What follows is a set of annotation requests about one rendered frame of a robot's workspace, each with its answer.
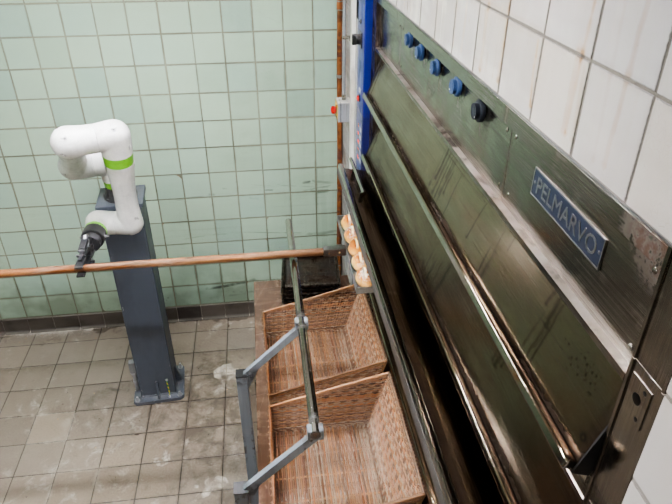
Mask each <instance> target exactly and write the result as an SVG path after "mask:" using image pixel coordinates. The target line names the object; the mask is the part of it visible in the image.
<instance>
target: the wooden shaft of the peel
mask: <svg viewBox="0 0 672 504"><path fill-rule="evenodd" d="M322 255H323V248H313V249H298V250H284V251H269V252H254V253H239V254H224V255H210V256H195V257H180V258H165V259H151V260H136V261H121V262H106V263H91V264H84V266H83V269H74V266H75V265H62V266H47V267H32V268H18V269H3V270H0V278H3V277H18V276H32V275H47V274H61V273H76V272H90V271H105V270H119V269H134V268H148V267H163V266H177V265H192V264H206V263H221V262H235V261H250V260H264V259H279V258H293V257H308V256H322Z"/></svg>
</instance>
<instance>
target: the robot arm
mask: <svg viewBox="0 0 672 504"><path fill-rule="evenodd" d="M50 146H51V148H52V150H53V152H54V153H55V154H56V155H57V156H58V157H59V159H58V163H57V165H58V169H59V171H60V173H61V174H62V175H63V176H64V177H66V178H68V179H71V180H79V179H85V178H90V177H96V176H101V177H102V181H103V183H104V186H105V192H104V195H103V196H104V200H105V201H107V202H110V203H115V208H116V211H104V210H95V211H92V212H91V213H89V214H88V215H87V217H86V219H85V227H84V229H83V232H82V234H81V237H79V238H80V239H81V241H80V244H79V247H78V251H77V252H78V253H79V254H78V255H76V257H77V258H78V259H77V261H76V264H75V266H74V269H83V266H84V264H91V263H95V260H94V259H93V256H94V253H95V252H96V251H97V250H99V248H100V247H101V246H102V245H103V244H104V241H105V240H106V237H109V235H115V234H120V235H135V234H137V233H139V232H140V231H141V230H142V228H143V225H144V220H143V217H142V214H141V211H140V207H139V203H138V198H137V190H136V185H135V160H134V157H133V147H132V139H131V133H130V130H129V128H128V126H127V125H126V124H125V123H123V122H122V121H120V120H116V119H110V120H105V121H101V122H97V123H92V124H85V125H65V126H61V127H58V128H57V129H55V130H54V131H53V133H52V134H51V137H50Z"/></svg>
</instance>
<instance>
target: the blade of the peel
mask: <svg viewBox="0 0 672 504"><path fill-rule="evenodd" d="M344 216H345V215H337V222H338V226H339V230H340V234H341V238H342V241H343V245H345V246H346V257H347V260H348V264H349V268H350V272H351V276H352V280H353V283H354V287H355V291H356V294H363V293H374V290H373V287H372V286H371V287H360V286H359V285H358V284H357V282H356V273H357V271H355V270H354V268H353V267H352V264H351V261H352V258H353V257H352V256H351V255H350V253H349V250H348V247H349V243H348V242H347V241H346V240H345V237H344V233H345V230H344V229H343V227H342V225H341V221H342V219H343V217H344Z"/></svg>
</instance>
